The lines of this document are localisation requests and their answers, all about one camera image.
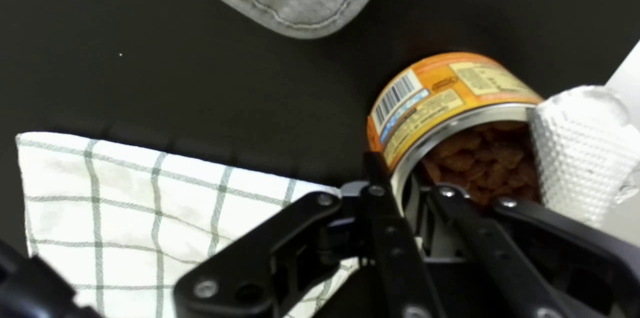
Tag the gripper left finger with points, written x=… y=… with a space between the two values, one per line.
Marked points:
x=280 y=248

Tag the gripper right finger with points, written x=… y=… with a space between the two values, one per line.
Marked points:
x=550 y=253

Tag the orange label tin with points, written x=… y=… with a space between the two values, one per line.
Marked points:
x=430 y=102

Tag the white green checked cloth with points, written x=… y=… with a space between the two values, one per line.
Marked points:
x=125 y=208

